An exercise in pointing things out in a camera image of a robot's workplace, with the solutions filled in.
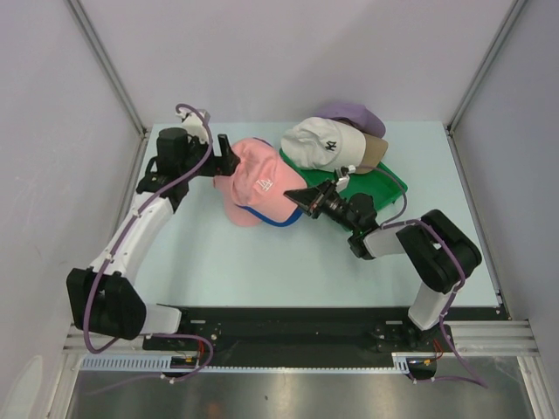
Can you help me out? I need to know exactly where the left aluminium corner post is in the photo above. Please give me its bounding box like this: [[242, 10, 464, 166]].
[[63, 0, 147, 138]]

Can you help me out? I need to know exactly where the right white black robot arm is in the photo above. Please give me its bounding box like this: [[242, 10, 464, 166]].
[[284, 181, 482, 350]]

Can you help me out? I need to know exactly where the tan cap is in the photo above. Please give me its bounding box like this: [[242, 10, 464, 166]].
[[359, 134, 389, 171]]

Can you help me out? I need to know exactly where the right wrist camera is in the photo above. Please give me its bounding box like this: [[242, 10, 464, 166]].
[[334, 165, 356, 193]]

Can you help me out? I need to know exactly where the right aluminium corner post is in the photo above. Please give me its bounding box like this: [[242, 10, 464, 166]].
[[445, 0, 530, 133]]

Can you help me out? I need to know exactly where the pink LA cap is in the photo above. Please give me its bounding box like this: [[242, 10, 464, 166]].
[[228, 136, 308, 223]]

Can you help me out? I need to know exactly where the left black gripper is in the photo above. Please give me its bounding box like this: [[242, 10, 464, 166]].
[[180, 134, 239, 181]]

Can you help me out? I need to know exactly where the aluminium frame beam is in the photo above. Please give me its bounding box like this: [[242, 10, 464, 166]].
[[62, 320, 539, 357]]

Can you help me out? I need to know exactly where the white NY cap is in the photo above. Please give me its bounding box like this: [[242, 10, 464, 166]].
[[280, 117, 367, 171]]

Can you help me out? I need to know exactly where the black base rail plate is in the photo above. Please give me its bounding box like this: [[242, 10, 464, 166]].
[[142, 306, 506, 368]]

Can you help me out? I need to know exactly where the blue mesh cap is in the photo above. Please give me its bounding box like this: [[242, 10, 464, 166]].
[[238, 137, 305, 229]]

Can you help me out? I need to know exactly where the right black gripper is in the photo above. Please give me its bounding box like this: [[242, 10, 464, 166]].
[[285, 177, 359, 233]]

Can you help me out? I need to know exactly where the green plastic tray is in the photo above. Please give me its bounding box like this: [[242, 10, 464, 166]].
[[279, 149, 408, 211]]

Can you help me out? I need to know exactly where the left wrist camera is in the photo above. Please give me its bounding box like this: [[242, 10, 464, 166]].
[[176, 107, 209, 143]]

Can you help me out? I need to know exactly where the aluminium corner post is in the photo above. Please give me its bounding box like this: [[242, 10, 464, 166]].
[[63, 0, 147, 138], [445, 0, 530, 133]]

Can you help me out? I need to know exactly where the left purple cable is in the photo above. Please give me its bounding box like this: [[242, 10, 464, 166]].
[[82, 102, 215, 354]]

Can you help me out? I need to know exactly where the purple cap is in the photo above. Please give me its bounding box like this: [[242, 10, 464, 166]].
[[314, 100, 386, 138]]

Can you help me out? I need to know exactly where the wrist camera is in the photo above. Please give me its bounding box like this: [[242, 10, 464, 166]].
[[334, 165, 356, 193], [176, 107, 209, 143]]

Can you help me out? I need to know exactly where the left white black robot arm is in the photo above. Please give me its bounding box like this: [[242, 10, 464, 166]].
[[66, 127, 240, 349]]

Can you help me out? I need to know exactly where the white cable duct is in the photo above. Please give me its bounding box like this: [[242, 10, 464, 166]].
[[80, 351, 438, 374]]

